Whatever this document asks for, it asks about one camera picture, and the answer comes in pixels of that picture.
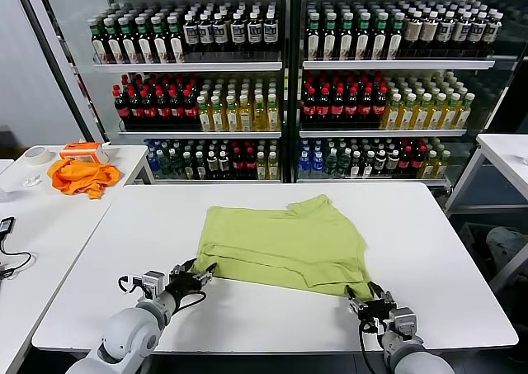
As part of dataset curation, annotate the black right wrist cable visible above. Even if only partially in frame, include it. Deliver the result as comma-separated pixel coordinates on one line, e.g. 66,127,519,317
357,315,389,354

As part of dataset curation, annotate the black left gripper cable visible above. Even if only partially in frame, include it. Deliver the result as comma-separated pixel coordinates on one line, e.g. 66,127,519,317
175,290,207,311

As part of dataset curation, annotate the white side table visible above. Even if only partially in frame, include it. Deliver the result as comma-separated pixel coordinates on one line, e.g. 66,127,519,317
444,133,528,218
0,144,156,204

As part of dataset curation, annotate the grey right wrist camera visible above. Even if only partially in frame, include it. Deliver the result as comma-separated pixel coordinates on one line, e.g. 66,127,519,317
386,306,418,337

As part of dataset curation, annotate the light green t-shirt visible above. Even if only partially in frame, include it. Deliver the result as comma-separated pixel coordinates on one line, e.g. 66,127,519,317
193,194,375,301

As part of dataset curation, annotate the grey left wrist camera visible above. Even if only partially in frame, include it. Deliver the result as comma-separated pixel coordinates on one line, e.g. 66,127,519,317
141,270,167,300

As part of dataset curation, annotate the dark bottle beige label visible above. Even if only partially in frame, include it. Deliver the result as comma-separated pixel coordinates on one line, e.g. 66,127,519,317
420,11,440,57
404,11,424,57

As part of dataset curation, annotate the grey plastic bag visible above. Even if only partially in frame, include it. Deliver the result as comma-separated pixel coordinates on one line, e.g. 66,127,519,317
485,227,528,267

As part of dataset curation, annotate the dark bottle green cap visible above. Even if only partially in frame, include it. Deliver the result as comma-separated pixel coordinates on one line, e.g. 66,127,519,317
388,12,407,61
134,16,154,64
117,16,139,64
323,12,339,61
356,12,373,61
372,12,390,61
166,15,186,64
103,17,124,64
150,16,170,64
339,12,356,61
306,12,323,61
88,17,109,64

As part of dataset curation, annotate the crumpled orange cloth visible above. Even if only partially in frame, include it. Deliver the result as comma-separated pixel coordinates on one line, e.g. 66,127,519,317
47,158,123,201

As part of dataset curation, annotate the cola bottle red cap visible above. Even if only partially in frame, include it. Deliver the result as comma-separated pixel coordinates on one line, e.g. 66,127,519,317
398,145,414,178
411,144,427,178
303,86,319,121
113,84,130,121
372,85,390,121
156,85,172,121
317,86,333,121
142,85,159,121
331,86,347,121
233,145,247,180
170,85,186,121
128,85,144,121
345,86,361,121
359,86,375,121
245,146,257,180
183,85,200,121

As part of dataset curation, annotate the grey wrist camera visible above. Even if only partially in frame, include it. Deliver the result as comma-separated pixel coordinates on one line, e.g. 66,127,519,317
141,270,167,300
386,306,418,337

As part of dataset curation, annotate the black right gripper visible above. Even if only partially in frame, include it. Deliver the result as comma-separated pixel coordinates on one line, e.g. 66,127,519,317
346,281,398,334

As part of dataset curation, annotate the beige tape roll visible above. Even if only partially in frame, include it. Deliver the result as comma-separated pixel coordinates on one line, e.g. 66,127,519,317
23,145,53,167

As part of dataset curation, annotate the dark bottle blue label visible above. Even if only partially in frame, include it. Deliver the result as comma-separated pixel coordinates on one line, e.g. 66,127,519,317
247,12,263,54
198,13,215,54
183,13,200,54
263,12,279,54
482,12,504,56
436,11,455,57
452,12,472,57
212,12,229,54
467,12,488,57
230,12,247,54

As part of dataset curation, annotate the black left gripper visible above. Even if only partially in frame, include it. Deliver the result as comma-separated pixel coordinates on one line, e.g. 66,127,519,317
166,258,219,305

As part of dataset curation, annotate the white shelf board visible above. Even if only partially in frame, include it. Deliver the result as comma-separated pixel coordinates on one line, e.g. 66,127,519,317
299,129,469,139
92,61,284,74
118,130,283,140
302,59,497,71

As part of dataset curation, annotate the orange white box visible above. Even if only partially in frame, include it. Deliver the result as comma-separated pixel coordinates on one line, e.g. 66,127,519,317
59,141,110,165

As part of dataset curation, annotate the thin black adapter cable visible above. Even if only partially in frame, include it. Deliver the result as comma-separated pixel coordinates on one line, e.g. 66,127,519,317
0,233,33,280

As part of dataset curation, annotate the black left camera cable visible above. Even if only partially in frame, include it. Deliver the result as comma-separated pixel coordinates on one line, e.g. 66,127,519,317
118,275,145,295

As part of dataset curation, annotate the glass drinks shelf unit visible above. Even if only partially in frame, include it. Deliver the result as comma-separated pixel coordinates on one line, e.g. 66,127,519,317
288,0,528,189
40,0,290,185

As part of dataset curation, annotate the black slanted metal post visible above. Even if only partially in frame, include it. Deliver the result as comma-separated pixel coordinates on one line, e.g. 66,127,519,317
12,0,100,144

